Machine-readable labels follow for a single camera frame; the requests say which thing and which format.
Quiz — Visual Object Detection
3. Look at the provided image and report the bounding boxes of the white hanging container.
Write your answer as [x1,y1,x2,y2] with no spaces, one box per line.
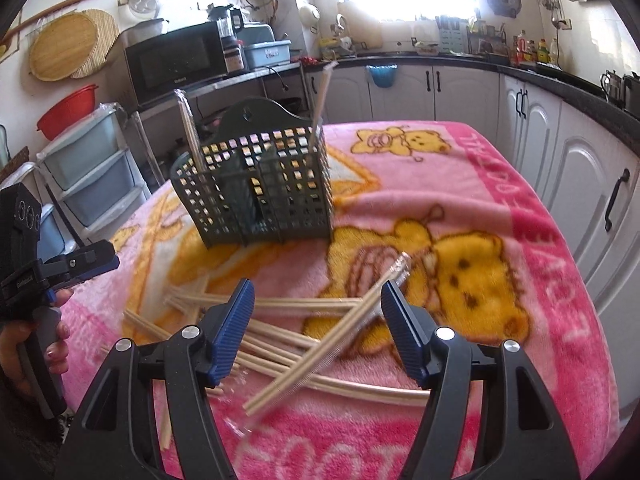
[298,2,322,29]

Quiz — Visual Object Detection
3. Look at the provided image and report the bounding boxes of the round woven bamboo tray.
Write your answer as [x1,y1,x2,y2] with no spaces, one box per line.
[27,12,99,83]
[70,8,122,80]

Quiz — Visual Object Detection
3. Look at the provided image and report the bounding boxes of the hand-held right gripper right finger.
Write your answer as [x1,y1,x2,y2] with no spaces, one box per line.
[380,282,581,480]

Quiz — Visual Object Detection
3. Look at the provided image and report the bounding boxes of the long wooden pole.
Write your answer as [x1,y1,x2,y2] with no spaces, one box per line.
[0,0,121,47]

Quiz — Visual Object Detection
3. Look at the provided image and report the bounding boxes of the black microwave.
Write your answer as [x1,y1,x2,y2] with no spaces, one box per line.
[123,21,236,107]

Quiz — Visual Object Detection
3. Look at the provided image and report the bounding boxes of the red plastic basin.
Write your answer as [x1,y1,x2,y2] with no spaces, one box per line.
[36,84,100,141]

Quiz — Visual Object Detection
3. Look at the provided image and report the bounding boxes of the hanging cooking tools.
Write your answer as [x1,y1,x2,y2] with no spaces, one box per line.
[537,0,564,27]

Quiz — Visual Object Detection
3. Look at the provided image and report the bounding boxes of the plastic drawer unit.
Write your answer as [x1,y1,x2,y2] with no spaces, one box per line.
[35,104,154,241]

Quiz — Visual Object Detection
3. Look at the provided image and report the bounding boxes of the blue hanging cabinet bin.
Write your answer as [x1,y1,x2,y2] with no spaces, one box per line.
[364,64,399,89]

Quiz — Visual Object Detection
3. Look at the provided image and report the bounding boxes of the blue plastic bin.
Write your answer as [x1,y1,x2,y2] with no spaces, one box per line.
[242,40,293,70]

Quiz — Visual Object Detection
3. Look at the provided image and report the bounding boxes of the clear plastic food cover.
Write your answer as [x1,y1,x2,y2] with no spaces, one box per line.
[127,0,169,24]

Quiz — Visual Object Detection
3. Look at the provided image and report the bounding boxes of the chopsticks pair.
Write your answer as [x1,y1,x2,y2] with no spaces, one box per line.
[306,59,339,149]
[173,89,207,174]

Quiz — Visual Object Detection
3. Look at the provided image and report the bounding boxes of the black plastic utensil basket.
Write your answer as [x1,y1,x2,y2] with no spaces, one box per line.
[169,98,335,250]

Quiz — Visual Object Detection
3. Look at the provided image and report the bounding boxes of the pink printed bear blanket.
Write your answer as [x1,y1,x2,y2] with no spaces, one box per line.
[54,120,622,480]

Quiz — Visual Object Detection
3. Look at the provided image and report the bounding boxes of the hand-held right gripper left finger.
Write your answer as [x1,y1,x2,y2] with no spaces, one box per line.
[54,278,256,480]

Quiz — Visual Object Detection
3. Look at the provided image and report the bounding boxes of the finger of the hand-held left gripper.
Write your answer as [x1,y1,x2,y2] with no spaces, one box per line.
[37,240,121,294]

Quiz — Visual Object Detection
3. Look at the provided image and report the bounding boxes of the row of condiment bottles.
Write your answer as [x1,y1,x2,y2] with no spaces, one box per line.
[511,29,562,67]

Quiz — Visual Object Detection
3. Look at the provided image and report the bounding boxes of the black countertop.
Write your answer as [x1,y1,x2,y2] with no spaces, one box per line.
[299,52,640,122]

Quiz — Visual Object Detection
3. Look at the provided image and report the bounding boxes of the light blue appliance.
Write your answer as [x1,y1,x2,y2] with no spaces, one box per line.
[235,22,276,44]

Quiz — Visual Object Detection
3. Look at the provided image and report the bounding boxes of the blender jar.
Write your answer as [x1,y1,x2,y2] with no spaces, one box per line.
[220,35,245,74]

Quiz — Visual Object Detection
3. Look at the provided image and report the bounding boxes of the person's left hand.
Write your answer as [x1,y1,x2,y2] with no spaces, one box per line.
[0,288,74,398]

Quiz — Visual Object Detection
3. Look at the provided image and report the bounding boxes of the steel lidded pot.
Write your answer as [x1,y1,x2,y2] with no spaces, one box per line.
[621,72,640,111]

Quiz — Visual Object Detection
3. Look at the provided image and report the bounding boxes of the steel kettle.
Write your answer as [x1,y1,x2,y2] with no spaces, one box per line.
[600,69,624,103]

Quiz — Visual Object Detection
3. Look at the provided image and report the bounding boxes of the black electric kettle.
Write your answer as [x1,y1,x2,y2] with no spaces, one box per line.
[207,4,246,37]

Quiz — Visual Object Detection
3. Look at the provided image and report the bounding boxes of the pile of chopsticks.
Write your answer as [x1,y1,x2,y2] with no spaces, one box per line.
[97,252,433,453]

